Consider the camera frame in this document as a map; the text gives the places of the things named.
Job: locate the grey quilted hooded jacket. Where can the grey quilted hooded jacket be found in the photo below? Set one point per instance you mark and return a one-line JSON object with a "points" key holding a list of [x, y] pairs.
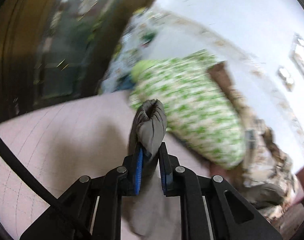
{"points": [[151, 215]]}

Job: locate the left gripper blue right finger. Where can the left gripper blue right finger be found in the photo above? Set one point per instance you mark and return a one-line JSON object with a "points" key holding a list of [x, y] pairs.
{"points": [[165, 169]]}

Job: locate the pink quilted mattress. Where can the pink quilted mattress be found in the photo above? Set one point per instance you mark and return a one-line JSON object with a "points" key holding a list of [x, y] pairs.
{"points": [[58, 145]]}

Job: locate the wooden glass panel door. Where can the wooden glass panel door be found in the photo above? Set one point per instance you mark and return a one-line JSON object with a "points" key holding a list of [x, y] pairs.
{"points": [[53, 51]]}

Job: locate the green checkered pillow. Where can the green checkered pillow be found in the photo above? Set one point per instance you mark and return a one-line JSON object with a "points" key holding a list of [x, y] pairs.
{"points": [[197, 110]]}

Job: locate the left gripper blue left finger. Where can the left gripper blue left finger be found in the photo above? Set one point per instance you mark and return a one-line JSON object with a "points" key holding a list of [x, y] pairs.
{"points": [[136, 168]]}

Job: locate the leaf print beige blanket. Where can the leaf print beige blanket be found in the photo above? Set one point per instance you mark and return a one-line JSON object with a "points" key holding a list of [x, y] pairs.
{"points": [[264, 178]]}

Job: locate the floral plastic bag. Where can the floral plastic bag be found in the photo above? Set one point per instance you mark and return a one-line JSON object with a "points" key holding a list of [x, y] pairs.
{"points": [[140, 31]]}

